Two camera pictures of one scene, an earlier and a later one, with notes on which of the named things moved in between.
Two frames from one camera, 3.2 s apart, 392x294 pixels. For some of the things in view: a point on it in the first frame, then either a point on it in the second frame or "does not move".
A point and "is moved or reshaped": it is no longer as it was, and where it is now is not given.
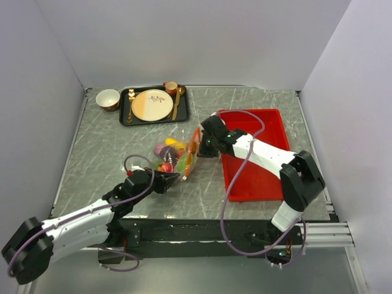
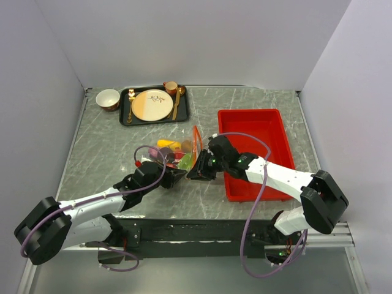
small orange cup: x=171 y=87 does not move
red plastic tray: x=254 y=183 does not move
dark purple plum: x=168 y=154 is moved or reshaped
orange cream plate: x=152 y=105 does not move
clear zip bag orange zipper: x=176 y=155 is moved or reshaped
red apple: x=166 y=167 is moved or reshaped
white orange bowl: x=108 y=99 does not move
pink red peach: x=157 y=149 to x=152 y=152
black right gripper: x=203 y=151 to x=199 y=171
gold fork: x=131 y=97 does not move
